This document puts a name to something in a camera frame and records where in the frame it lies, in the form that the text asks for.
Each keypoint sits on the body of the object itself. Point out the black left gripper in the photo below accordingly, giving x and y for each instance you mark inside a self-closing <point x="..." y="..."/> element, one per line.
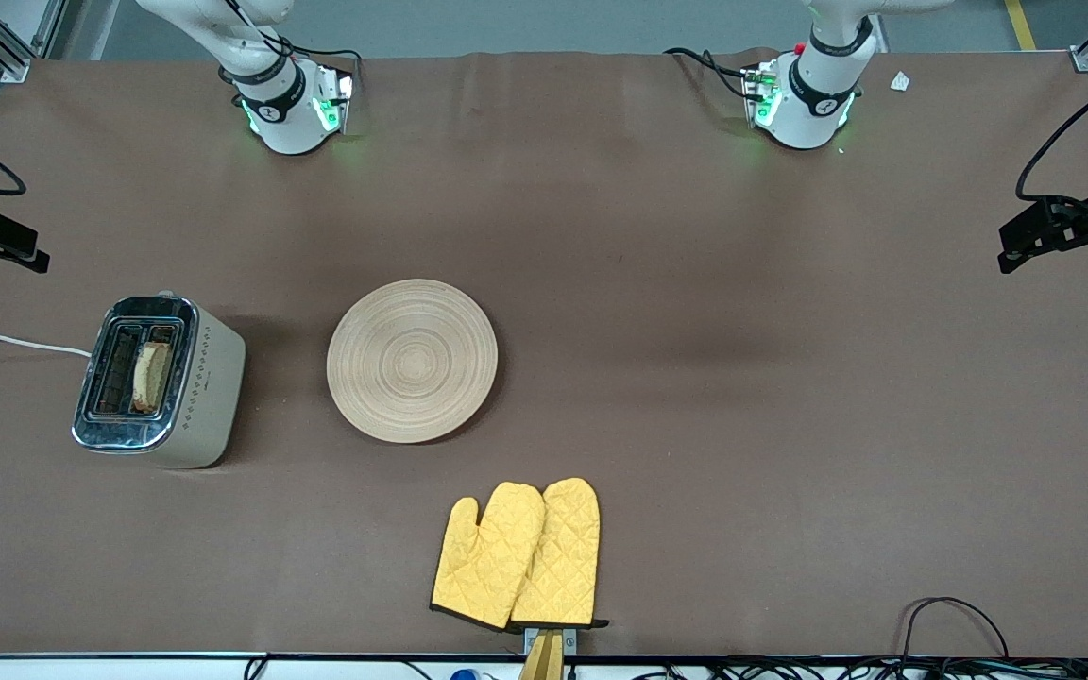
<point x="1077" y="219"/>

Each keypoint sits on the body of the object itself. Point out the slice of toast bread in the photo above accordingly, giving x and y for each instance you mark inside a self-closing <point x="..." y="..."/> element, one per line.
<point x="152" y="378"/>

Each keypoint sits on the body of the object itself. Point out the round wooden plate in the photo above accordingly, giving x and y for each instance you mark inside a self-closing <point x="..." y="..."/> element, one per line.
<point x="412" y="361"/>

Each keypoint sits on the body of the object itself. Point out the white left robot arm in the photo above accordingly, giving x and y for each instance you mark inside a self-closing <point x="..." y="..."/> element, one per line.
<point x="808" y="104"/>

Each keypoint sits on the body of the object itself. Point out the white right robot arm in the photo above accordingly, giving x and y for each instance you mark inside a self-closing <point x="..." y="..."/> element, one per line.
<point x="284" y="118"/>

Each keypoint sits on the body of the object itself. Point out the white paper scrap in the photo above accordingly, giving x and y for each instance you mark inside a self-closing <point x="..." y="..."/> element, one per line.
<point x="900" y="81"/>

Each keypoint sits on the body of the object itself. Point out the cream and chrome toaster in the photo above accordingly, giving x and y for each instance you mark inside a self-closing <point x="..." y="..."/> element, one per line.
<point x="209" y="387"/>

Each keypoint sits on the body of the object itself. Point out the brown table cover sheet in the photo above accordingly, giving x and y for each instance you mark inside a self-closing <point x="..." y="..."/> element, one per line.
<point x="695" y="378"/>

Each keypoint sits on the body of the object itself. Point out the yellow quilted oven mitt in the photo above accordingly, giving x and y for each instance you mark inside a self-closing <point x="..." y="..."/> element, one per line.
<point x="487" y="557"/>
<point x="563" y="557"/>

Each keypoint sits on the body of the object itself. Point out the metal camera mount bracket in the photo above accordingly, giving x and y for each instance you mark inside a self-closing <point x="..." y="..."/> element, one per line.
<point x="549" y="652"/>

